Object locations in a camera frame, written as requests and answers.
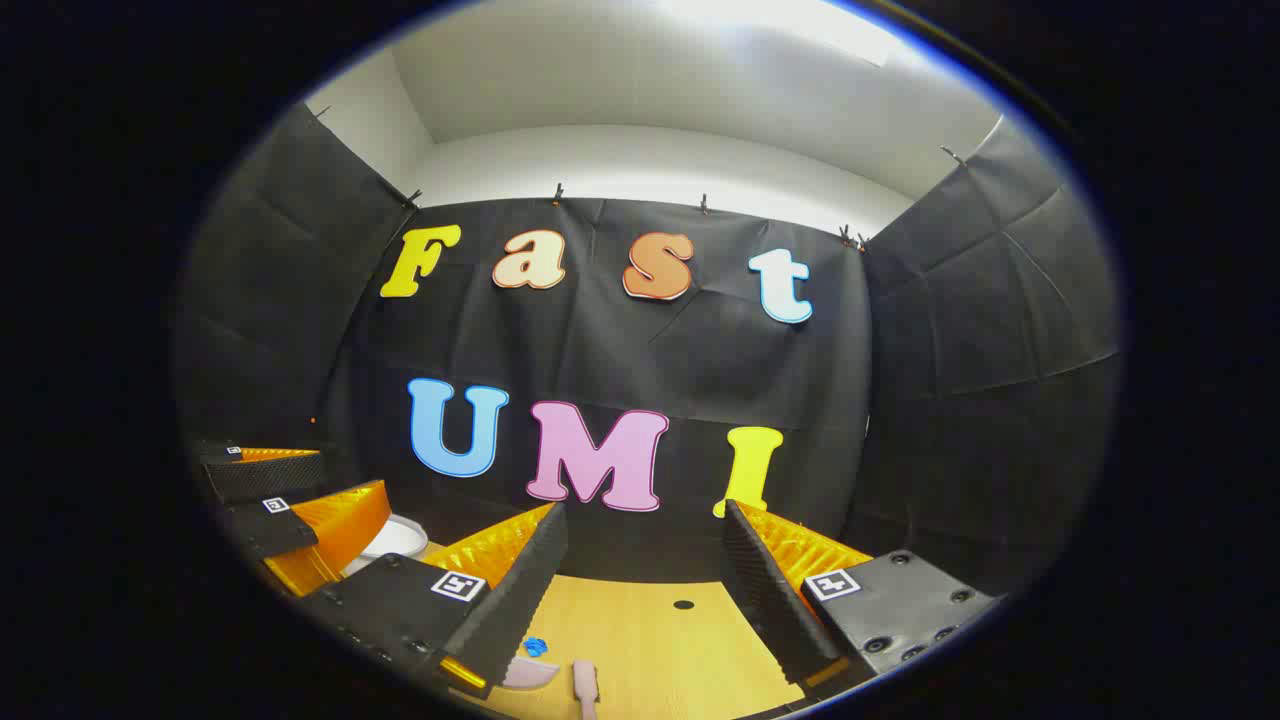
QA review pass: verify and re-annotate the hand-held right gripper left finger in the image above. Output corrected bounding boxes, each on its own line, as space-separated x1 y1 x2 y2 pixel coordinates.
300 503 569 699

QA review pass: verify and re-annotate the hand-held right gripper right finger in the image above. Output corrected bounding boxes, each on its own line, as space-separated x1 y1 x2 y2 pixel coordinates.
722 499 1001 693

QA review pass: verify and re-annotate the white garbage bin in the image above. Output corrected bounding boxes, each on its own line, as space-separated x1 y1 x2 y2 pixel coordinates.
343 514 429 578

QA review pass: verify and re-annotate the pale purple dustpan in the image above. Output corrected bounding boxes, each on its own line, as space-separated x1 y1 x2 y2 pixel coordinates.
503 655 561 690

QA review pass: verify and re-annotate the wooden desktop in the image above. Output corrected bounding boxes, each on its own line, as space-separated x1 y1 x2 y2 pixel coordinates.
420 540 806 720

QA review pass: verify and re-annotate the black backdrop cloth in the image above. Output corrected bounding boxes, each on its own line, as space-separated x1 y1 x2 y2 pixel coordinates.
172 100 1121 601

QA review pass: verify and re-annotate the row of small cloth clips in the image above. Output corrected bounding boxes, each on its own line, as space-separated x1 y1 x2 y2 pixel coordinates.
310 100 966 251

